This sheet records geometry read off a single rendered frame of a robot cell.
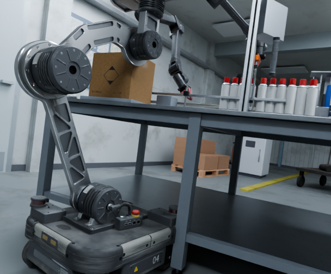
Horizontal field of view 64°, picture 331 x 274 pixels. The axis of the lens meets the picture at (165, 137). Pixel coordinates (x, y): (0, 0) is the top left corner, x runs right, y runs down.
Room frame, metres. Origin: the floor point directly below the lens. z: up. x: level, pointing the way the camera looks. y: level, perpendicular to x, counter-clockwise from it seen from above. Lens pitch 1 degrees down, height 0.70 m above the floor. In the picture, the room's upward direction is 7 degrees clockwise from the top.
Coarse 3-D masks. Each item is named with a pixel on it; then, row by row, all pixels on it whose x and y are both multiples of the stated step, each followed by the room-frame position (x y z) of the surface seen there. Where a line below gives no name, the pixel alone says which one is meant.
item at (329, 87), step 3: (327, 87) 1.47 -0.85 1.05; (330, 87) 1.46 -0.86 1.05; (327, 90) 1.47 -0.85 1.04; (330, 90) 1.46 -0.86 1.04; (327, 93) 1.47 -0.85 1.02; (330, 93) 1.46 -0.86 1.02; (327, 96) 1.46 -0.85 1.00; (330, 96) 1.46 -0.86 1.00; (327, 99) 1.46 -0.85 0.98; (327, 102) 1.46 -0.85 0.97; (324, 105) 1.47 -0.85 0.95; (327, 105) 1.46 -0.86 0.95
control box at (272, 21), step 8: (264, 0) 1.44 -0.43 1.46; (272, 0) 1.44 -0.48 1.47; (264, 8) 1.43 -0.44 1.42; (272, 8) 1.44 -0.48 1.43; (280, 8) 1.47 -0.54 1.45; (264, 16) 1.43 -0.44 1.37; (272, 16) 1.45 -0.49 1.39; (280, 16) 1.48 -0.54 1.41; (264, 24) 1.42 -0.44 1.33; (272, 24) 1.45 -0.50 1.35; (280, 24) 1.48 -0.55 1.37; (264, 32) 1.42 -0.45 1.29; (272, 32) 1.45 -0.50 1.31; (280, 32) 1.49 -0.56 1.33; (264, 40) 1.52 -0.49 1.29; (272, 40) 1.51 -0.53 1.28; (280, 40) 1.50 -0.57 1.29
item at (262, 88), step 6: (264, 78) 1.56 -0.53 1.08; (264, 84) 1.55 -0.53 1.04; (258, 90) 1.57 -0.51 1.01; (264, 90) 1.55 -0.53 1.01; (258, 96) 1.56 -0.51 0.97; (264, 96) 1.55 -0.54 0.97; (258, 102) 1.56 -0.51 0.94; (264, 102) 1.55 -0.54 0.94; (258, 108) 1.56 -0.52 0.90; (264, 108) 1.56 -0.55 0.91
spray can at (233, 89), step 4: (232, 80) 1.65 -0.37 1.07; (236, 80) 1.64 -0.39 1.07; (232, 84) 1.64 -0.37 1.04; (236, 84) 1.63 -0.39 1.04; (232, 88) 1.64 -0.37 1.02; (236, 88) 1.63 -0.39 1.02; (232, 92) 1.63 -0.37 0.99; (236, 92) 1.63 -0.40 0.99; (236, 96) 1.64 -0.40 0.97; (232, 100) 1.63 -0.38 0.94; (228, 104) 1.65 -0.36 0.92; (232, 104) 1.63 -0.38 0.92; (228, 108) 1.65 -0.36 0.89; (232, 108) 1.63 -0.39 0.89
